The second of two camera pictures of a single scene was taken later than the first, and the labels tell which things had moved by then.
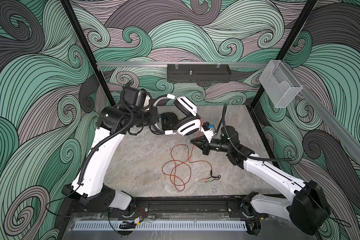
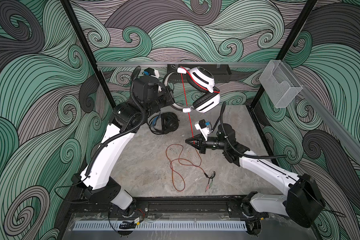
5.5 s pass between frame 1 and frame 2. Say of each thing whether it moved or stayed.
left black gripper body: moved
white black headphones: moved
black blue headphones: stayed
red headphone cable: moved
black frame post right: stayed
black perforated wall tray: stayed
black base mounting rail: stayed
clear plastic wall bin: stayed
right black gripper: stayed
